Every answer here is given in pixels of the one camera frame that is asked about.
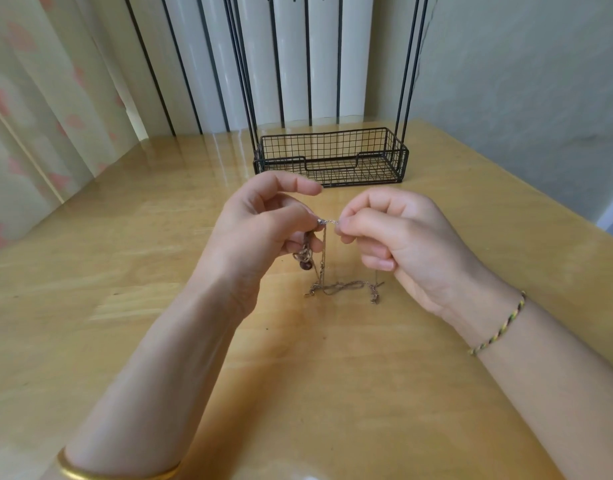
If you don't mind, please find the person's right hand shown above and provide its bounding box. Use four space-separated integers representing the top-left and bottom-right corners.
332 187 520 343

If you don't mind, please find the person's left hand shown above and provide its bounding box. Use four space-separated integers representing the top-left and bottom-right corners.
189 171 330 318

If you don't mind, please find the chain necklace with pendant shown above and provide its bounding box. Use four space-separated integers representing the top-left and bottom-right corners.
293 217 386 305

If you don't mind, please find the black wire jewelry rack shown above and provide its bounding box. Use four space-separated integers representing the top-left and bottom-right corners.
219 0 442 189

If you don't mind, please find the person's left forearm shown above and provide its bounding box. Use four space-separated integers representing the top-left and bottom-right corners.
39 283 243 480

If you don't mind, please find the white black-striped curtain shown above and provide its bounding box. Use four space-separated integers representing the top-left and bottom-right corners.
85 0 378 139

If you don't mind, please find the pink floral curtain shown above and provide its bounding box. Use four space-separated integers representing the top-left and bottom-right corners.
0 0 143 259

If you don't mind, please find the gold bangle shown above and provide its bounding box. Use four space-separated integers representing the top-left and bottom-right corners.
55 445 183 480

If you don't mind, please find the braided cord bracelet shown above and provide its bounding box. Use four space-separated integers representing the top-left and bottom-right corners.
468 291 528 358

